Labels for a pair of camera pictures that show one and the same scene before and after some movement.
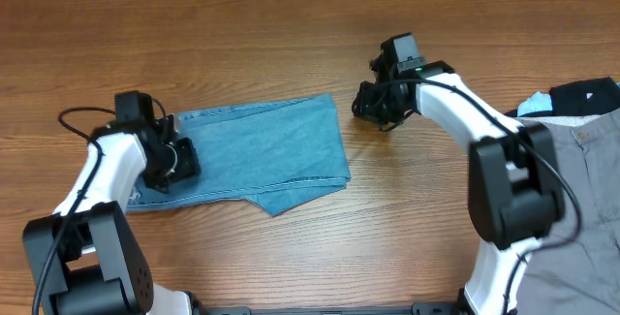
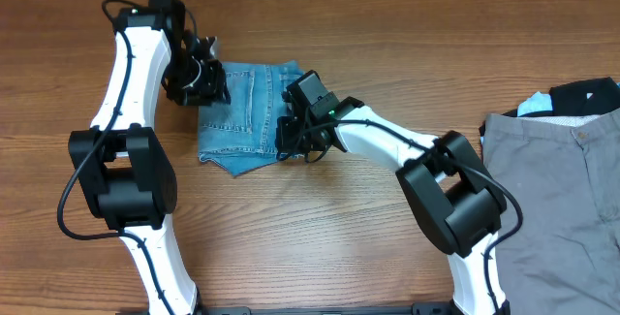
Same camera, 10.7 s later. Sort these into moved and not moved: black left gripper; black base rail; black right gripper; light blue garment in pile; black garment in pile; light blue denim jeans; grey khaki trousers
Moved: light blue denim jeans; black right gripper; black left gripper
Not moved: light blue garment in pile; grey khaki trousers; black base rail; black garment in pile
